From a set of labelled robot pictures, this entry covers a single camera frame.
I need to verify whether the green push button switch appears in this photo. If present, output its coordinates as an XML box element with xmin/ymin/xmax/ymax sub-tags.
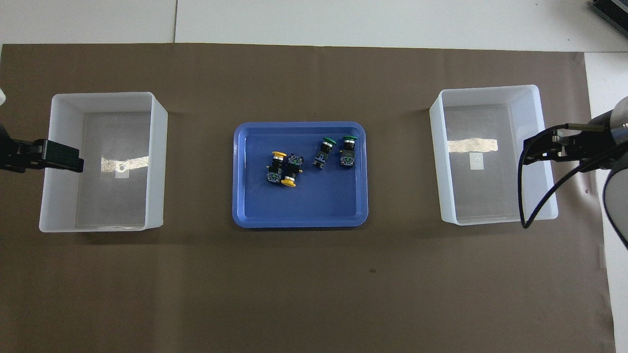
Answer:
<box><xmin>312</xmin><ymin>137</ymin><xmax>338</xmax><ymax>170</ymax></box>
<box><xmin>340</xmin><ymin>135</ymin><xmax>359</xmax><ymax>169</ymax></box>

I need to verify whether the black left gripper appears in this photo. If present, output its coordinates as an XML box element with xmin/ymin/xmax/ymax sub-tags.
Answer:
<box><xmin>0</xmin><ymin>125</ymin><xmax>84</xmax><ymax>174</ymax></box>

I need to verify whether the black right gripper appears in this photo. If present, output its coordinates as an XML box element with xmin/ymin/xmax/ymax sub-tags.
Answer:
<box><xmin>524</xmin><ymin>128</ymin><xmax>614</xmax><ymax>172</ymax></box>

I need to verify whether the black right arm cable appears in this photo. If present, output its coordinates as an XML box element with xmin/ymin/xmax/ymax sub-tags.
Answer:
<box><xmin>519</xmin><ymin>124</ymin><xmax>628</xmax><ymax>229</ymax></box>

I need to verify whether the blue plastic tray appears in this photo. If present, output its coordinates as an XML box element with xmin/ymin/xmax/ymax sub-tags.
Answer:
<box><xmin>232</xmin><ymin>121</ymin><xmax>369</xmax><ymax>229</ymax></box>

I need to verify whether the yellow push button switch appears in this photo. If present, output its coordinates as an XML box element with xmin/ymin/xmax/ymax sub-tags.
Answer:
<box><xmin>265</xmin><ymin>151</ymin><xmax>288</xmax><ymax>186</ymax></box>
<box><xmin>280</xmin><ymin>153</ymin><xmax>304</xmax><ymax>189</ymax></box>

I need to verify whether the translucent white plastic box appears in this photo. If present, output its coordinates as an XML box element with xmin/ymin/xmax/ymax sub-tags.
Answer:
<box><xmin>39</xmin><ymin>92</ymin><xmax>169</xmax><ymax>233</ymax></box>
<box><xmin>429</xmin><ymin>84</ymin><xmax>559</xmax><ymax>226</ymax></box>

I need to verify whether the brown paper table mat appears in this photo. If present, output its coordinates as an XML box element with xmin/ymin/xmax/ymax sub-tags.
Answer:
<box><xmin>0</xmin><ymin>43</ymin><xmax>616</xmax><ymax>353</ymax></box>

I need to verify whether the dark grey ribbed device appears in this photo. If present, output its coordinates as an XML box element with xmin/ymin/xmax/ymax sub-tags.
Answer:
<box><xmin>590</xmin><ymin>0</ymin><xmax>628</xmax><ymax>36</ymax></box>

